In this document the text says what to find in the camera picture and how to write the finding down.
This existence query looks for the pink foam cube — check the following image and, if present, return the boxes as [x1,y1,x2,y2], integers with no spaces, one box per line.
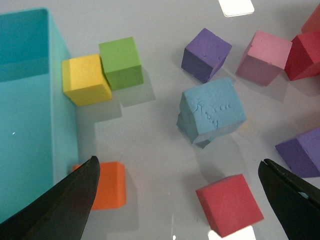
[235,30,292,87]

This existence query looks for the orange foam cube left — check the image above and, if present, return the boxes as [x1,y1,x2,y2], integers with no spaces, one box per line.
[71,161,127,211]

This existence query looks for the dark red foam cube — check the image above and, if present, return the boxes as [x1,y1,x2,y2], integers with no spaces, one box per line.
[284,31,320,81]

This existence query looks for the pink plastic bin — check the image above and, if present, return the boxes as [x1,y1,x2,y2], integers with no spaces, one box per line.
[301,5,320,33]

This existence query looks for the purple foam cube far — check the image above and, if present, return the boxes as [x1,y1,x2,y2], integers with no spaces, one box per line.
[181,28,232,84]

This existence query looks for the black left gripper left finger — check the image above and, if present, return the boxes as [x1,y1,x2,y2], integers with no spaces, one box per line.
[0,156,100,240]

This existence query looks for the purple foam cube near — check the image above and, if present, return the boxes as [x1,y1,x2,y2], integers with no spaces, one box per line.
[275,127,320,178]

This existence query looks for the teal plastic bin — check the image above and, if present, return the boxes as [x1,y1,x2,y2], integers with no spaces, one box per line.
[0,8,78,221]

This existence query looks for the purple foam cube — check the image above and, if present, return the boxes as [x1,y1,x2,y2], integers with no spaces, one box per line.
[275,127,320,178]
[181,28,232,84]

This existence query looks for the red foam cube near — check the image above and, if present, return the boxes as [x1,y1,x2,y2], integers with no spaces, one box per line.
[195,174,264,238]

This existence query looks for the green foam cube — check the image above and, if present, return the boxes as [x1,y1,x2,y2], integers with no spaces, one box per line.
[98,36,144,91]

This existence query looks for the yellow foam cube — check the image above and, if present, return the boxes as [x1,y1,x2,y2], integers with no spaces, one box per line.
[61,54,112,107]

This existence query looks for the light blue foam cube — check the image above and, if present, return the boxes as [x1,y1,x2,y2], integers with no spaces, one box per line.
[176,112,239,149]
[179,77,247,142]

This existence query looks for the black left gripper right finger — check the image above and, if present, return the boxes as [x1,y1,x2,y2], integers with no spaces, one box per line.
[258,158,320,240]

